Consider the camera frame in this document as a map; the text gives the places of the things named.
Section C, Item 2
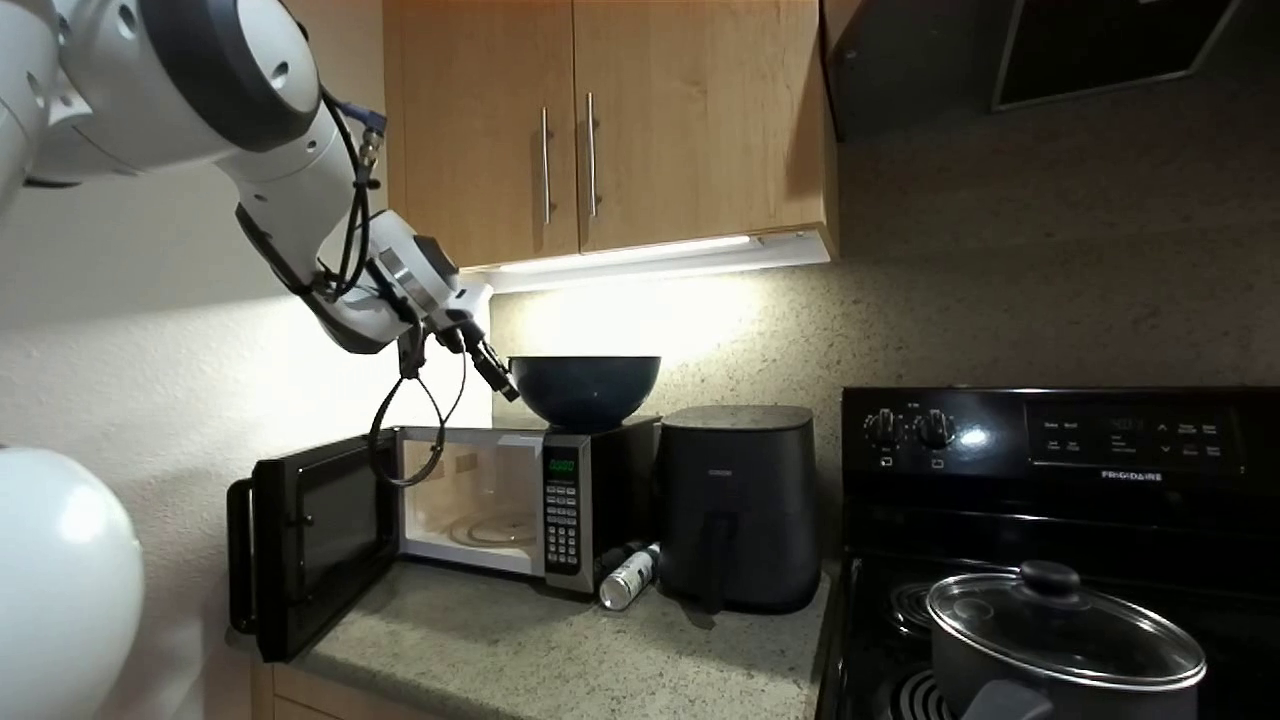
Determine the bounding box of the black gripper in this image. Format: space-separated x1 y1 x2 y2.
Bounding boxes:
395 285 522 404

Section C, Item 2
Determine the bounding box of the dark blue bowl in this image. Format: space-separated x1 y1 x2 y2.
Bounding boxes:
508 354 663 436

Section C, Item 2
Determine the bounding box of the silver microwave oven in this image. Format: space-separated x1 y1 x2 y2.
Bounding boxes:
390 411 663 601

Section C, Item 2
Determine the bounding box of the under-cabinet light strip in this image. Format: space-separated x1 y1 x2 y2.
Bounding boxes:
462 229 838 299

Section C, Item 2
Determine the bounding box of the narrow wooden cabinet door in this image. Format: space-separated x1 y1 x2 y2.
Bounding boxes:
378 0 581 271

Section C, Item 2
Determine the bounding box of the clear plastic bottle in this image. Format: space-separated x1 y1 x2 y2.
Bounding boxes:
595 541 668 617

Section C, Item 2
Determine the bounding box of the black air fryer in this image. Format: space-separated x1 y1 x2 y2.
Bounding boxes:
652 404 823 620

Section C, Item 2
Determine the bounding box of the wide wooden cabinet door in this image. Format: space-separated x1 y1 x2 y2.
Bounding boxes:
573 0 832 257

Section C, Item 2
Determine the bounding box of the dark range hood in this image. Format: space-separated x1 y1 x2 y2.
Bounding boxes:
821 0 1280 143

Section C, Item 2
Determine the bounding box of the black electric stove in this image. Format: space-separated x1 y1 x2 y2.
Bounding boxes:
812 385 1280 720

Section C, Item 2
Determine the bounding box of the glass pot lid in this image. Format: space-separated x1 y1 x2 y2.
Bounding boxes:
919 559 1210 695

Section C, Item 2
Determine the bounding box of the dark cooking pot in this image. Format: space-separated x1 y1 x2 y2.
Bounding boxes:
928 636 1207 720

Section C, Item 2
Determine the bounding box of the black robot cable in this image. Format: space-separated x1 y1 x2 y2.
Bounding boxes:
315 90 476 493

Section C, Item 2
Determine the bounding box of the metal cabinet handle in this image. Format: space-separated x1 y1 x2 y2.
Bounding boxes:
581 90 605 226
532 105 556 226

